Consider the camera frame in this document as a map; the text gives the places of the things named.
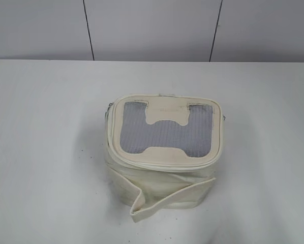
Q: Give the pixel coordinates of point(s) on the cream zippered bag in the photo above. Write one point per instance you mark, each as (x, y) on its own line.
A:
(161, 151)

